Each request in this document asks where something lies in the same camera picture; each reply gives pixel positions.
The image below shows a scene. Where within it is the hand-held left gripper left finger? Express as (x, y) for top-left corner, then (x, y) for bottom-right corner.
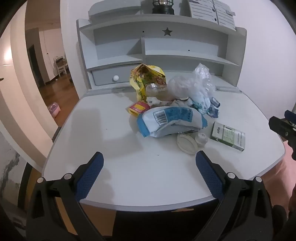
(25, 151), (104, 241)

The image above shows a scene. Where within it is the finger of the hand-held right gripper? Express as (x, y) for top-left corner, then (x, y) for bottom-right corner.
(269, 116), (296, 160)
(284, 110), (296, 123)

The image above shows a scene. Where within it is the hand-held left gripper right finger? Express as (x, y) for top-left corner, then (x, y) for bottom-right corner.
(195, 150), (274, 241)

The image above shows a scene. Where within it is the pale blue printed wrapper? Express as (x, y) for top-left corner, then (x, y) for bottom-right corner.
(188, 93), (221, 117)

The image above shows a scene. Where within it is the white paper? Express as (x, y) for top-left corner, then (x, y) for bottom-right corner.
(146, 96), (162, 106)

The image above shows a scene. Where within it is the small white bottle cap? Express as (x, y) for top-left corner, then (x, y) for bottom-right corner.
(195, 132), (208, 147)

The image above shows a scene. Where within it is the white round lid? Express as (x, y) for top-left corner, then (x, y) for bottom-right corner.
(177, 133), (199, 155)

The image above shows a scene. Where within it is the green white box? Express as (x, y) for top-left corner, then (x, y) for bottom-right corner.
(210, 121), (246, 152)

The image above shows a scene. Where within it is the blue white packet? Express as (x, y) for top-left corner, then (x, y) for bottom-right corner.
(137, 105), (208, 138)

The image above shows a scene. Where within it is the pink plastic toy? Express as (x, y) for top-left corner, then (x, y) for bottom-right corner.
(47, 103), (61, 120)

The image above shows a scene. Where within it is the red yellow small box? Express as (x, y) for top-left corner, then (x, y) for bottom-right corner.
(128, 101), (151, 116)

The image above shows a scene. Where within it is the clear plastic bag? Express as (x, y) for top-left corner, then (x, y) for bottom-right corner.
(167, 63), (216, 102)

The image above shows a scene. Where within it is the grey drawer with white knob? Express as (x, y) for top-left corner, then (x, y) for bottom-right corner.
(91, 66), (141, 87)

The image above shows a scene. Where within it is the clear plastic jar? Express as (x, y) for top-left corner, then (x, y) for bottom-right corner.
(145, 82), (168, 98)

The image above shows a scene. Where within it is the yellow snack bag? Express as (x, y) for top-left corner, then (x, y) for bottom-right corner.
(129, 63), (167, 102)

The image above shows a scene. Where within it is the white chair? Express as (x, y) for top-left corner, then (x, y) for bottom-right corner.
(54, 56), (68, 77)

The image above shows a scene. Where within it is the grey desk hutch shelf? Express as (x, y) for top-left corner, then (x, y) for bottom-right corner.
(76, 11), (247, 93)

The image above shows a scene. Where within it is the grey file organizer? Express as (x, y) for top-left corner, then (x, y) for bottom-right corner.
(187, 0), (237, 27)

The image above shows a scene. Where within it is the black lantern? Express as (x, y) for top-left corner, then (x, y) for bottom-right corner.
(151, 0), (174, 15)

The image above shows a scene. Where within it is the grey flat board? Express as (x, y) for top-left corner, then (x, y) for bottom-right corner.
(88, 1), (142, 18)

